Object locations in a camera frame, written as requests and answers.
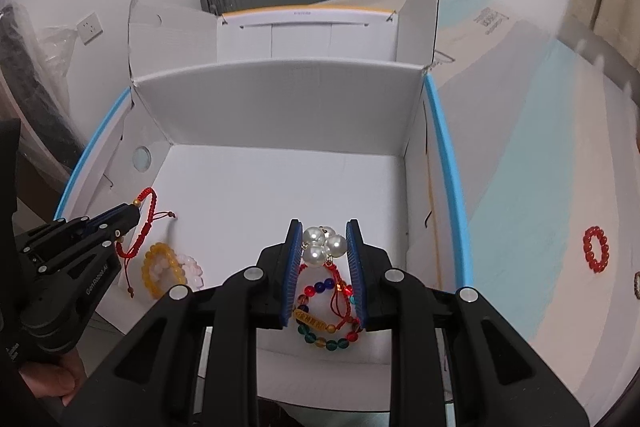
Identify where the red string bracelet gold charm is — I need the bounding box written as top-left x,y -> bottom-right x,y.
295,259 -> 362,333

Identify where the multicolour bead bracelet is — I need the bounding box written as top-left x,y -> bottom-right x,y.
292,277 -> 364,353

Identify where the clear plastic bag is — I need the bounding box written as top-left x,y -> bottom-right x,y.
0,4 -> 87,180

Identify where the white box with yellow edges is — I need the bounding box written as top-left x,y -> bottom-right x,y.
127,0 -> 442,82

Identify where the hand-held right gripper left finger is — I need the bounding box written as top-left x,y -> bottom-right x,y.
62,219 -> 305,427

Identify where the white box with blue edges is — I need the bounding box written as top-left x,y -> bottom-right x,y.
52,57 -> 473,408

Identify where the white pearl string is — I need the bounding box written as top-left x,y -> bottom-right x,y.
301,226 -> 348,268

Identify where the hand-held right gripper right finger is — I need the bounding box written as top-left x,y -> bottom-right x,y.
346,219 -> 590,427

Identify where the person's left hand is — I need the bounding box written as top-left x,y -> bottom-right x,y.
20,348 -> 86,408

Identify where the red string bracelet gold tube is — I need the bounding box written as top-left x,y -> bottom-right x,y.
115,187 -> 177,299

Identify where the red bead bracelet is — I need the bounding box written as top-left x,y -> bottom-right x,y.
582,227 -> 612,276

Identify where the white wall socket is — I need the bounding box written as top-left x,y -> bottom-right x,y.
77,12 -> 104,46

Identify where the pink bead bracelet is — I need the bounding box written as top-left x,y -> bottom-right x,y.
172,253 -> 206,292

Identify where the yellow bead bracelet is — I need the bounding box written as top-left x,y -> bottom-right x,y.
141,243 -> 190,301

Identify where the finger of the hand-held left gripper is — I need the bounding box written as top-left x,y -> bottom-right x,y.
52,203 -> 142,234
17,217 -> 142,276

